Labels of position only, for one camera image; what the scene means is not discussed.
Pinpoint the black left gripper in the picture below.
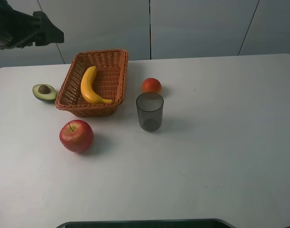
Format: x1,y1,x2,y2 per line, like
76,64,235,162
0,0,64,50

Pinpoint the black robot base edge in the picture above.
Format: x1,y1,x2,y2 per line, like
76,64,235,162
58,218,234,228

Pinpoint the yellow banana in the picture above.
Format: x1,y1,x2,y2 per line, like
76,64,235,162
80,66,113,105

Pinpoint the halved avocado with pit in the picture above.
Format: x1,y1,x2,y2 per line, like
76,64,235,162
32,84,57,103

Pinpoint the woven orange wicker basket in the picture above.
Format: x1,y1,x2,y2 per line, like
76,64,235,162
55,49,128,117

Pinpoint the round orange bread bun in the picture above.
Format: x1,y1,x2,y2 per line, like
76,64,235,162
141,78,162,94

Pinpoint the dark translucent plastic cup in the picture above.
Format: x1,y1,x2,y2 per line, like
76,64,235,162
136,92,164,132

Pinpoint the red apple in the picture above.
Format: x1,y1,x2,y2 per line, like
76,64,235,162
59,120,94,153

